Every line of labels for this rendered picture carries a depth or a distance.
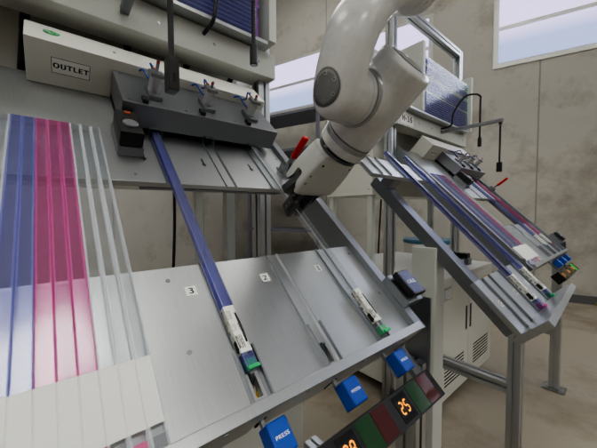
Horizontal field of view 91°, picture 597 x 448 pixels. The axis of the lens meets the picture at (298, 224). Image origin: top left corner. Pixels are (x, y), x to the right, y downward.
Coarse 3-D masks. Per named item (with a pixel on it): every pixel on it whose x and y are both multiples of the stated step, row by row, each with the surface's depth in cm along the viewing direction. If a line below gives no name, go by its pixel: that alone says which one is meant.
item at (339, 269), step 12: (264, 168) 67; (276, 180) 64; (300, 216) 58; (312, 228) 56; (324, 252) 53; (336, 264) 51; (348, 276) 50; (348, 288) 49; (372, 324) 45; (384, 324) 45
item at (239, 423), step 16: (400, 336) 44; (368, 352) 39; (384, 352) 45; (336, 368) 35; (352, 368) 38; (304, 384) 31; (320, 384) 33; (272, 400) 29; (288, 400) 30; (304, 400) 37; (240, 416) 26; (256, 416) 27; (272, 416) 33; (208, 432) 25; (224, 432) 25; (240, 432) 29
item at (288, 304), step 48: (144, 288) 34; (192, 288) 37; (240, 288) 40; (288, 288) 44; (336, 288) 49; (192, 336) 32; (288, 336) 38; (336, 336) 41; (384, 336) 45; (192, 384) 29; (240, 384) 31; (288, 384) 33; (192, 432) 26
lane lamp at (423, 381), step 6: (420, 378) 44; (426, 378) 44; (420, 384) 43; (426, 384) 43; (432, 384) 44; (426, 390) 42; (432, 390) 43; (426, 396) 42; (432, 396) 42; (438, 396) 42; (432, 402) 41
